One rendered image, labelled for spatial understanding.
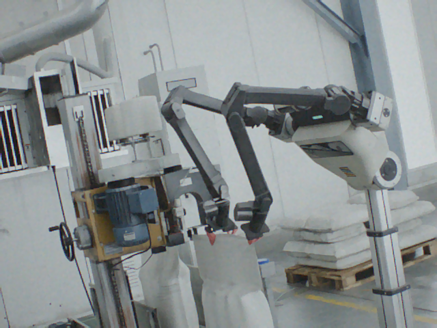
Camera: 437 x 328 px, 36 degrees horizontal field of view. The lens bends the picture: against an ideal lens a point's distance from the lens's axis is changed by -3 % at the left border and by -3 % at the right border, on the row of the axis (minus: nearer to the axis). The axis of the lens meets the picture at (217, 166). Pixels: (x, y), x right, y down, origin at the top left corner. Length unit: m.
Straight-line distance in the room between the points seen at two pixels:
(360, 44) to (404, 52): 0.95
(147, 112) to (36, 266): 3.07
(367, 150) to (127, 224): 1.01
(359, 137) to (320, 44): 6.11
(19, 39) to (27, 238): 1.59
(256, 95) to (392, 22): 7.26
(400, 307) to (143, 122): 1.34
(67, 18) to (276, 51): 3.46
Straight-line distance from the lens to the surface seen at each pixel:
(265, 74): 8.23
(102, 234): 3.07
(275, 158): 8.18
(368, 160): 2.76
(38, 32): 5.61
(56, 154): 5.30
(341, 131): 2.68
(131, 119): 2.94
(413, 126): 9.55
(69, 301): 5.90
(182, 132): 2.81
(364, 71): 8.99
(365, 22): 8.78
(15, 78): 5.45
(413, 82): 9.65
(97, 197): 3.04
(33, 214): 5.77
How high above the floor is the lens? 1.49
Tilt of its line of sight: 3 degrees down
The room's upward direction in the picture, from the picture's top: 11 degrees counter-clockwise
